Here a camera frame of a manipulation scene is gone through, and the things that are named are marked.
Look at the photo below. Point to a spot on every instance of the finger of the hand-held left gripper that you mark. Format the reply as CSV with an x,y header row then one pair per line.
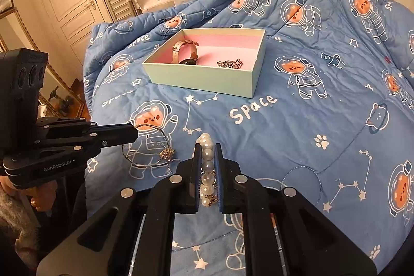
x,y
93,144
113,131

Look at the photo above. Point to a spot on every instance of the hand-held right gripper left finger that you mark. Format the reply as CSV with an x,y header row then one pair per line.
x,y
195,180

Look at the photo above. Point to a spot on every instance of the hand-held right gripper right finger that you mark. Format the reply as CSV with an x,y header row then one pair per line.
x,y
219,180

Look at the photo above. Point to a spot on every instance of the thin gold bangle star charm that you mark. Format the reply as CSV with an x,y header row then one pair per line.
x,y
167,153

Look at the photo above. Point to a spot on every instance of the pale green box pink inside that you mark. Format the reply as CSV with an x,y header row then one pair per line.
x,y
200,77

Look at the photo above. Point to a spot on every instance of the person's left forearm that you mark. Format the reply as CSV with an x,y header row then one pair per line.
x,y
16,227

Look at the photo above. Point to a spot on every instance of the person's left hand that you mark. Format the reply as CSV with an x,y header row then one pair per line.
x,y
11,186

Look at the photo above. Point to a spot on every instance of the gold framed mirror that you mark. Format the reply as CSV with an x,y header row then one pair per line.
x,y
60,78

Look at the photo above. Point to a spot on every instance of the cream panelled door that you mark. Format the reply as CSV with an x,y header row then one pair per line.
x,y
64,4

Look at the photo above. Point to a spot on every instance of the blue space printed blanket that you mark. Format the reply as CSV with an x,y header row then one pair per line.
x,y
291,133

